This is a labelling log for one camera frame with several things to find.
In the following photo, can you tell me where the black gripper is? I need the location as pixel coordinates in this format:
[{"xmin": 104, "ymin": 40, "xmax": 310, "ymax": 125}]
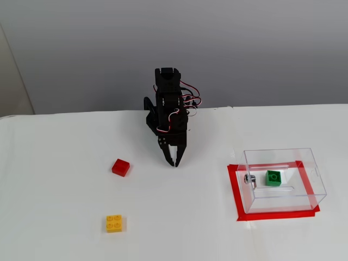
[{"xmin": 156, "ymin": 131, "xmax": 189, "ymax": 167}]

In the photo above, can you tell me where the yellow lego brick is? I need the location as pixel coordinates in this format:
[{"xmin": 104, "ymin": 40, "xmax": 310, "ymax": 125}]
[{"xmin": 105, "ymin": 214, "xmax": 127, "ymax": 234}]

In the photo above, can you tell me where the silver cam lock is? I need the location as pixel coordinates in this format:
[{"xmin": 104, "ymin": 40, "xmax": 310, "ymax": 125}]
[{"xmin": 243, "ymin": 173, "xmax": 258, "ymax": 190}]

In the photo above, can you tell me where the red lego brick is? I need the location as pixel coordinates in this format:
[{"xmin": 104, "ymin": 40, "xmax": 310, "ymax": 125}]
[{"xmin": 111, "ymin": 158, "xmax": 131, "ymax": 178}]

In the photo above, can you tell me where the green lego brick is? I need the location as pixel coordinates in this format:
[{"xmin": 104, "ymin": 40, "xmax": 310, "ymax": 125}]
[{"xmin": 264, "ymin": 170, "xmax": 282, "ymax": 188}]

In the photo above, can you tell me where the red tape frame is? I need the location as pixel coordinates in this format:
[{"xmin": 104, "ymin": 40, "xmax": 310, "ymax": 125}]
[{"xmin": 227, "ymin": 160, "xmax": 321, "ymax": 222}]

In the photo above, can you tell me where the transparent plastic box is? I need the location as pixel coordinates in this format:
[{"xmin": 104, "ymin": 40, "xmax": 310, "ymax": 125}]
[{"xmin": 235, "ymin": 147, "xmax": 328, "ymax": 215}]

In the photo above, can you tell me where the red white elbow cable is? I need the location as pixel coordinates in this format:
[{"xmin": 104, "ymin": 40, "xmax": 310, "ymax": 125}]
[{"xmin": 179, "ymin": 80, "xmax": 202, "ymax": 117}]

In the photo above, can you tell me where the red white wrist cable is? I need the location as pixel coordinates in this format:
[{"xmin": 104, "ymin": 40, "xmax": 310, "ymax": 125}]
[{"xmin": 156, "ymin": 108, "xmax": 181, "ymax": 134}]

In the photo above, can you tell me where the black table clamp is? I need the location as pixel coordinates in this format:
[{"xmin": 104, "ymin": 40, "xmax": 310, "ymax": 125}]
[{"xmin": 143, "ymin": 96, "xmax": 158, "ymax": 114}]

